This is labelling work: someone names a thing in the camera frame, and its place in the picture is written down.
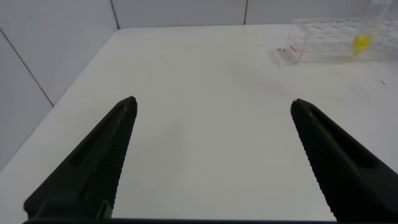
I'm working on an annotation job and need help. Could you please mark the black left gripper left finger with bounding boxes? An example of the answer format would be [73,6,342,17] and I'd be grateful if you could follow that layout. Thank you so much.
[23,95,138,219]

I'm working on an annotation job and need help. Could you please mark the test tube with yellow pigment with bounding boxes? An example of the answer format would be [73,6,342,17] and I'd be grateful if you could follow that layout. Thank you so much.
[351,0,393,57]

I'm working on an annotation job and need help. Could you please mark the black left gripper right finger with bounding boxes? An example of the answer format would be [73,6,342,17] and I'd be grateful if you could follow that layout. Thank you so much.
[290,98,398,222]

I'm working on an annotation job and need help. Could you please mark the clear acrylic test tube rack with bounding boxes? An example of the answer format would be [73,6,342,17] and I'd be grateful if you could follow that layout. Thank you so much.
[284,17,398,65]

